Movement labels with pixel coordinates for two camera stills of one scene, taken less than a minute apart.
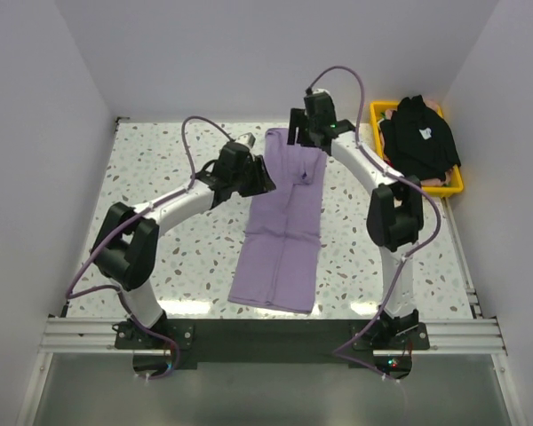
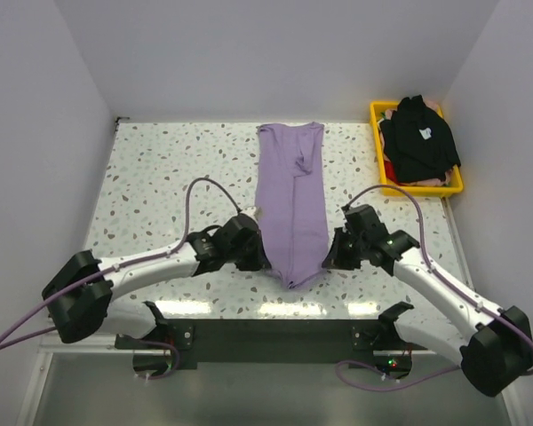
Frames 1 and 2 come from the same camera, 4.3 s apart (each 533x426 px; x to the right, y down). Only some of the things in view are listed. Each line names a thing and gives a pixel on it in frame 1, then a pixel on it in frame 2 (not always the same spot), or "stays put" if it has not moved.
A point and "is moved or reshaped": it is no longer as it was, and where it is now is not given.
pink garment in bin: (447, 181) stays put
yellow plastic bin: (377, 111) stays put
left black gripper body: (238, 180) to (247, 258)
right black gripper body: (311, 126) to (348, 250)
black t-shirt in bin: (418, 142) stays put
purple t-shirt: (276, 256) is moved or reshaped
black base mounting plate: (272, 343) stays put
